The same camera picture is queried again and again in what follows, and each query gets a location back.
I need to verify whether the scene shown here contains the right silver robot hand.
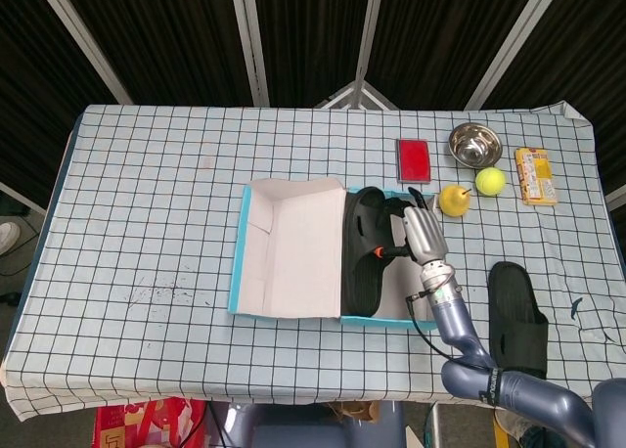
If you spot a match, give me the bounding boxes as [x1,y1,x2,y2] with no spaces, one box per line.
[374,187,450,264]

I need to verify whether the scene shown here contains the white triangular screen foot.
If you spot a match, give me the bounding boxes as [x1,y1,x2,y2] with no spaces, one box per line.
[317,79,400,111]

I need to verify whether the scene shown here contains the brown paper bag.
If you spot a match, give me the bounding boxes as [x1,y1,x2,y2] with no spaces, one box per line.
[327,401,381,425]

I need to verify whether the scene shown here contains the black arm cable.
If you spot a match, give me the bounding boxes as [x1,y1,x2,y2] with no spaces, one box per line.
[404,292,490,371]

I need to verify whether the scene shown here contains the red patterned bag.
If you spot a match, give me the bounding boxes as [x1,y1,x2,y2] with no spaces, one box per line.
[92,396,209,448]

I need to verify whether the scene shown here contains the yellow snack packet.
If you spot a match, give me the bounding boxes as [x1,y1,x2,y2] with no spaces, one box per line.
[514,146,559,207]

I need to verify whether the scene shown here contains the light blue shoe box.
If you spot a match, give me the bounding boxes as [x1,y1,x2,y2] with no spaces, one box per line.
[227,173,440,333]

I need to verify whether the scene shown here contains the yellow-green tennis ball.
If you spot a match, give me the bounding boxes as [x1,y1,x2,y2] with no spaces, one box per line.
[474,167,507,198]

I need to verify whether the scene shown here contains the white screen frame post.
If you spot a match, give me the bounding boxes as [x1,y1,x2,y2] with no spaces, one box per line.
[349,0,388,108]
[31,0,134,106]
[464,0,561,111]
[228,0,271,108]

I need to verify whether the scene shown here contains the black rubber slipper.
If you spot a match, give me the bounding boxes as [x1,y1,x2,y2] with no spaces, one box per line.
[340,186,417,318]
[488,260,550,381]

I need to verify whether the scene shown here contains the yellow pear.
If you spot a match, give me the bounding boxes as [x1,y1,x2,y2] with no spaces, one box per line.
[438,184,473,218]

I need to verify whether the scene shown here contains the red stamp pad case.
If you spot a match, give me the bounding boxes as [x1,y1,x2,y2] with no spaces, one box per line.
[394,137,434,185]

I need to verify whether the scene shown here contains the blue-grey chair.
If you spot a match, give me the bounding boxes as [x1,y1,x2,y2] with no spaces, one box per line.
[208,401,407,448]

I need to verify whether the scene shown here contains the steel bowl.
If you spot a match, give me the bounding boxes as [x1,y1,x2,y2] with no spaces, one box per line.
[448,122,504,169]

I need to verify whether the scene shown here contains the checked light blue tablecloth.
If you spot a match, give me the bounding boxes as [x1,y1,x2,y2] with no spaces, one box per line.
[0,101,618,423]

